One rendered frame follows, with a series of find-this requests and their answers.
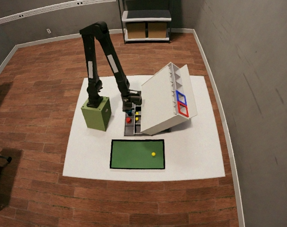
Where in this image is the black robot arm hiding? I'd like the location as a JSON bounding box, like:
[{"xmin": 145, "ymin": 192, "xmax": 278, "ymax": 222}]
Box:
[{"xmin": 79, "ymin": 21, "xmax": 142, "ymax": 108}]

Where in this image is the large white panel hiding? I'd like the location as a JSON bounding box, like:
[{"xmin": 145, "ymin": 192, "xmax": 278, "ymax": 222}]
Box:
[{"xmin": 124, "ymin": 62, "xmax": 198, "ymax": 136}]

